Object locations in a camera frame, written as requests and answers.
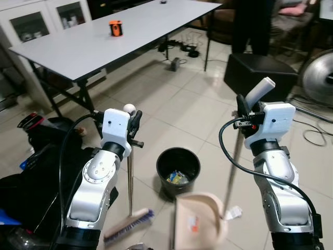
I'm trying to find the white glass-door cabinet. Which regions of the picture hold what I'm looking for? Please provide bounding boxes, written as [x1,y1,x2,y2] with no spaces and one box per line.
[0,0,107,111]

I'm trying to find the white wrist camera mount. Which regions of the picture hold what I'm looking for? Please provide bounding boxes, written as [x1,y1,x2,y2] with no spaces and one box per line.
[243,102,297,152]
[100,108,132,157]

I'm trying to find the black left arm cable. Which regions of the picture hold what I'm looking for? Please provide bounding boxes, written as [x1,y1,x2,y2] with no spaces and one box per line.
[56,112,106,238]

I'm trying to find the crumpled yellow blue wrapper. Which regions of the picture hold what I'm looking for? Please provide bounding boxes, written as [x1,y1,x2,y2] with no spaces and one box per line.
[166,170,189,186]

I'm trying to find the pink cushion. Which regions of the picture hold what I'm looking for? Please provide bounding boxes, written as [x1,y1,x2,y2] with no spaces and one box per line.
[278,2,309,17]

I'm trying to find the beige long-handled dustpan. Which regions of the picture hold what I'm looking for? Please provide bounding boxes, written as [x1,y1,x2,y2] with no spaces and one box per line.
[173,77,276,250]

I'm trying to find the silver floor fan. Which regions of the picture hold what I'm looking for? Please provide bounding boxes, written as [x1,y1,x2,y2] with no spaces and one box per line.
[287,50,333,123]

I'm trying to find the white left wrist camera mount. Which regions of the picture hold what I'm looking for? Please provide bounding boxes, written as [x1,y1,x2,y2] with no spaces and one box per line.
[100,108,132,157]

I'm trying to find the broom with purple bristles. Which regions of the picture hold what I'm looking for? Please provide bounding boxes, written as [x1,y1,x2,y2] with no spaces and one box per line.
[103,104,155,246]

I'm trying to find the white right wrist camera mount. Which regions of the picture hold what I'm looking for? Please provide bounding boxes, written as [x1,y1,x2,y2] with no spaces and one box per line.
[243,102,297,152]

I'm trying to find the black round waste bin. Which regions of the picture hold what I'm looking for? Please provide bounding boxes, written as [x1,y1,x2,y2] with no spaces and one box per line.
[156,147,202,202]

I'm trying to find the grey folding table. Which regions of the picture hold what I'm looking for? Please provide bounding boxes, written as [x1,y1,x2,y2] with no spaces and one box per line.
[9,0,224,119]

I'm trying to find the black square ottoman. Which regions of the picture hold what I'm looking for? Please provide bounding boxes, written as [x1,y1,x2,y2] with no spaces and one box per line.
[224,53,299,103]

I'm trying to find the black power strip with cables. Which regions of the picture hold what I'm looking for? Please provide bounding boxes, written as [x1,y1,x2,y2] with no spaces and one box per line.
[158,35,204,59]

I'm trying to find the small grey floor adapter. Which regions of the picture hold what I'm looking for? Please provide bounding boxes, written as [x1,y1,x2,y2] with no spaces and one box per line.
[169,58,181,72]

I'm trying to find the person in black trousers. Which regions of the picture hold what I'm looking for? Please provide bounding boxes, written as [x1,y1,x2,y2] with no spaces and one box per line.
[231,0,275,57]

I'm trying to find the orange and black canister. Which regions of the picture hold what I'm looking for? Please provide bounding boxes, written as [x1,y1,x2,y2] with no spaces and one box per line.
[108,19,124,39]

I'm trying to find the black floor cable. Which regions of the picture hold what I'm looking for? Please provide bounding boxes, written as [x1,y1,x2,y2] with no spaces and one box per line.
[301,121,333,147]

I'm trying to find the brown sofa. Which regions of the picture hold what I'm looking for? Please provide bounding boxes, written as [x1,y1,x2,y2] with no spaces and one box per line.
[207,0,321,68]

